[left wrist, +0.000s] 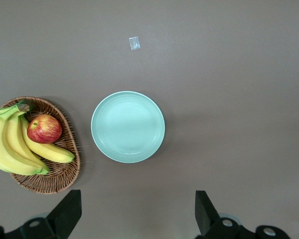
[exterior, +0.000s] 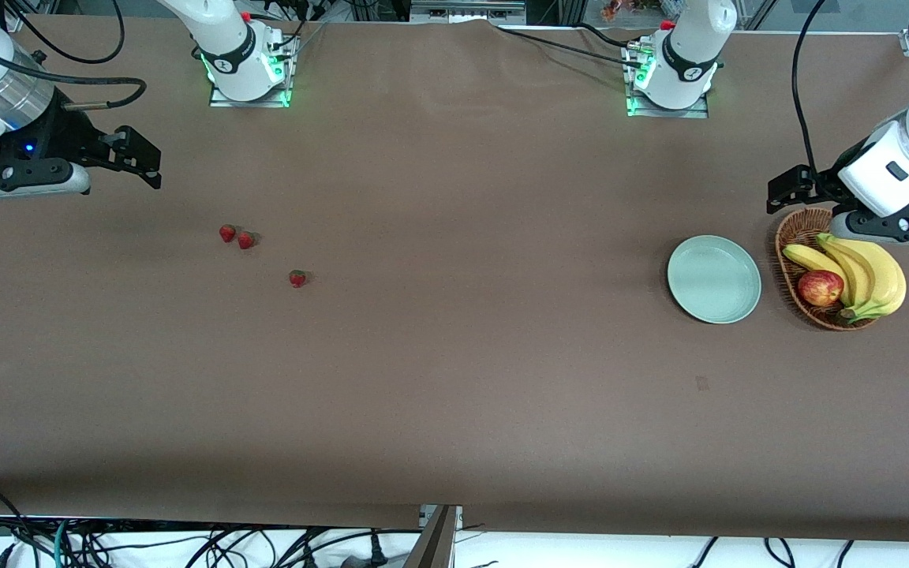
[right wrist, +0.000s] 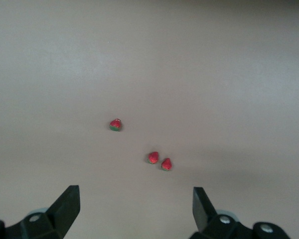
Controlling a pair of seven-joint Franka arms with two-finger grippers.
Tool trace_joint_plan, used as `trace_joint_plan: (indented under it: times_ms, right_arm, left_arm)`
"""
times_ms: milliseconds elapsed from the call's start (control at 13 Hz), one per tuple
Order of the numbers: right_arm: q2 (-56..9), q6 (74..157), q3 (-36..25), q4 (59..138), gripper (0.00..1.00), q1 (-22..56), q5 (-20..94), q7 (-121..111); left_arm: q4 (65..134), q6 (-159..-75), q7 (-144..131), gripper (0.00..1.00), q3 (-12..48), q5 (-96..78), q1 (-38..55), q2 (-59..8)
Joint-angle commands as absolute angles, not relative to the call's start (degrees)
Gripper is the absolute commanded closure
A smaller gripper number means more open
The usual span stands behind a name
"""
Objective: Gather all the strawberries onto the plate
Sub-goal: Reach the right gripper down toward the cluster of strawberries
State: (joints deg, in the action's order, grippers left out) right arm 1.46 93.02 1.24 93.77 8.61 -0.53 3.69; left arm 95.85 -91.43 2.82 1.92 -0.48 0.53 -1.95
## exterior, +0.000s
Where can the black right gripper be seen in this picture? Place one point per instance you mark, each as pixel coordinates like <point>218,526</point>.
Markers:
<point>68,134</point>

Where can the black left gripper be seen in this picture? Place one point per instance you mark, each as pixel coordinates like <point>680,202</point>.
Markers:
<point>824,185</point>

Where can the small red strawberry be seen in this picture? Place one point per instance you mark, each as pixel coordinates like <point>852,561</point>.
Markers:
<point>227,233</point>
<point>297,278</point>
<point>246,240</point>

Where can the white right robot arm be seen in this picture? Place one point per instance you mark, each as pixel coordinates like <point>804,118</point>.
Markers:
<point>226,31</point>

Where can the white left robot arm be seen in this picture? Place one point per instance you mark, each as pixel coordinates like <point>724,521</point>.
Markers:
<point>691,47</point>

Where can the pale green round plate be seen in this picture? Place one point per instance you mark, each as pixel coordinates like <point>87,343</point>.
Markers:
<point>713,280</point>

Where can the red apple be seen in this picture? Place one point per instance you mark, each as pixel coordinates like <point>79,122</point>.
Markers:
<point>820,288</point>

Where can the yellow banana bunch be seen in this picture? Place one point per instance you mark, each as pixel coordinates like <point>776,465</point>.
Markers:
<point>884,276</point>

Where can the brown wicker basket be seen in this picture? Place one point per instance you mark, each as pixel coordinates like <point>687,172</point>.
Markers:
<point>817,316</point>

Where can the orange background object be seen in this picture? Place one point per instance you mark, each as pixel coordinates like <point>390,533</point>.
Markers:
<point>616,9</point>

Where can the grey background box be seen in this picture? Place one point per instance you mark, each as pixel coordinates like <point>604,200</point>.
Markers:
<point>462,12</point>

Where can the brown table cover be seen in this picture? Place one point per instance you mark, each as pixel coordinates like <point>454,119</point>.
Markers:
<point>454,394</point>

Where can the black power plug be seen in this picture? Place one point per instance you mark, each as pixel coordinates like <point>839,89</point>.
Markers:
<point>377,552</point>

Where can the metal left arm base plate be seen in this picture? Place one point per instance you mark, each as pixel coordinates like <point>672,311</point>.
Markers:
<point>695,113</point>

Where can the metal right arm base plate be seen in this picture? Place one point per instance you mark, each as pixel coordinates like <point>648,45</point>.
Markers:
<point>281,91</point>

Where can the aluminium table frame profile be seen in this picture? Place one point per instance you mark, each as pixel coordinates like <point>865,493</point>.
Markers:
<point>435,544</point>

